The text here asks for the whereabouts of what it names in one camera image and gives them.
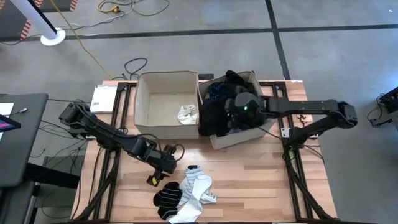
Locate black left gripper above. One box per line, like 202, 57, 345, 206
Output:
146, 151, 178, 187

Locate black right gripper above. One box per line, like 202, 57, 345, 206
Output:
225, 92, 268, 125

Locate black striped sock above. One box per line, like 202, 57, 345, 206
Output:
152, 182, 183, 221

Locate navy white-dotted shirt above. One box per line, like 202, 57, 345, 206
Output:
206, 81, 233, 102

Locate white teal-striped sock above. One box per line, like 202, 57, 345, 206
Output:
178, 164, 203, 206

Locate black garment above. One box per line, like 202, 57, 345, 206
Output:
198, 70, 265, 138

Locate beige fabric storage bin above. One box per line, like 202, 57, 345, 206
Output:
133, 70, 200, 140
198, 70, 278, 151

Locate plain white sock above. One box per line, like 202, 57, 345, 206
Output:
169, 174, 215, 224
198, 190, 218, 205

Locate white sock black logo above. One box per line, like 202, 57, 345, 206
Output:
177, 104, 199, 126

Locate black power adapter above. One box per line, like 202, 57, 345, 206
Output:
68, 126, 90, 138

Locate white booklet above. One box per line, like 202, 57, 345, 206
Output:
90, 84, 118, 114

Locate black desk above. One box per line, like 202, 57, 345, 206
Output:
0, 92, 49, 188

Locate tablet with red screen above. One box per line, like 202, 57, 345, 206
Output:
0, 114, 22, 133

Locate white paper sheet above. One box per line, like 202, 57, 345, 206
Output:
0, 102, 15, 118

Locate white pole round base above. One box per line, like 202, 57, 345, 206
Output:
9, 0, 67, 47

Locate hazard-striped black panel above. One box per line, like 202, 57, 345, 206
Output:
36, 0, 78, 13
0, 0, 43, 42

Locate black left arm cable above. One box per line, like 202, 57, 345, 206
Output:
136, 133, 186, 163

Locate black floor cable loop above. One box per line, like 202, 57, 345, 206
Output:
111, 57, 149, 81

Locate black power cable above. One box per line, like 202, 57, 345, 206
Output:
46, 98, 78, 105

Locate black equipment with cables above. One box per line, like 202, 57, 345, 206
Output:
366, 86, 398, 128

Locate thin yellow cable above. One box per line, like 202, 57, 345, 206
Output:
49, 0, 112, 81

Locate yellow cord coil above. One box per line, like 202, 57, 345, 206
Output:
97, 0, 121, 14

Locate grey floor cable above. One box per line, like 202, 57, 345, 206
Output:
0, 0, 137, 46

